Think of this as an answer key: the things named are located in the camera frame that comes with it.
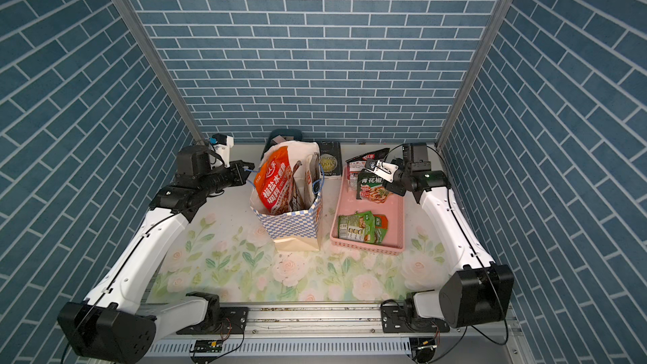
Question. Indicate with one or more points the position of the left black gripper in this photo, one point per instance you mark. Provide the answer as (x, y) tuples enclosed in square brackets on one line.
[(240, 176)]

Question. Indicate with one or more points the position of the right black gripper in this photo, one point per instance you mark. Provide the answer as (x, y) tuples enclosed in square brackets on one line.
[(392, 187)]

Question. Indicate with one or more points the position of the orange seasoning packet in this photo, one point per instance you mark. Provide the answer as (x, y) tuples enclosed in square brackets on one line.
[(273, 181)]

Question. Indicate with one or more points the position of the dark red fish seasoning packet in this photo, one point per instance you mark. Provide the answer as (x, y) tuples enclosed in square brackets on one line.
[(304, 175)]

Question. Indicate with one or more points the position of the green small sachet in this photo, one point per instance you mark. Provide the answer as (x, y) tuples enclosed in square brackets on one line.
[(363, 227)]

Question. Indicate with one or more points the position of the pink plastic basket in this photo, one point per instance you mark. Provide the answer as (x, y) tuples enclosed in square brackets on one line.
[(393, 209)]

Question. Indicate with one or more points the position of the blue checkered paper bag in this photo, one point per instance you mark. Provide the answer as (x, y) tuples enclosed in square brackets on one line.
[(293, 231)]

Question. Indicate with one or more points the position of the dark green pepper packet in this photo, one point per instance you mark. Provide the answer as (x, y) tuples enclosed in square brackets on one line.
[(370, 188)]

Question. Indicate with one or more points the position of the small red white packet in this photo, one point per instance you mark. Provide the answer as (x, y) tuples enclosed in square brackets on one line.
[(356, 164)]

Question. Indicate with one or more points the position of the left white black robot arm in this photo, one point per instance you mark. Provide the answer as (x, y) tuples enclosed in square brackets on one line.
[(106, 325)]

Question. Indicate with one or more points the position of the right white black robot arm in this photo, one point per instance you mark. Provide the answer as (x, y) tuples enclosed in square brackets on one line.
[(478, 290)]

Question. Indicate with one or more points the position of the teal storage bin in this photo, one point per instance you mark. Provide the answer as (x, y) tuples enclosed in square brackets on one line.
[(281, 135)]

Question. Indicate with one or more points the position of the right circuit board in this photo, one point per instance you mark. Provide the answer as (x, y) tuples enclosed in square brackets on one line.
[(422, 350)]

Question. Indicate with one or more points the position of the green circuit board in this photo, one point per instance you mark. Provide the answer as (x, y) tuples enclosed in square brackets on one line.
[(207, 347)]

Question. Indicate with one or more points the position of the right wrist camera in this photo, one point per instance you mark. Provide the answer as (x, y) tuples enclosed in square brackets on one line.
[(385, 171)]

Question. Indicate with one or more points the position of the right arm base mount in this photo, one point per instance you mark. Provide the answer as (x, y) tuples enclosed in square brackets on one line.
[(396, 319)]

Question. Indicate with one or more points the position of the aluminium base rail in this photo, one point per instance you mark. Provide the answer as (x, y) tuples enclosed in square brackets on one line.
[(272, 319)]

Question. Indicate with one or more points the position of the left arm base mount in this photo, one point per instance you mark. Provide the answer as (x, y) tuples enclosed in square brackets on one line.
[(227, 319)]

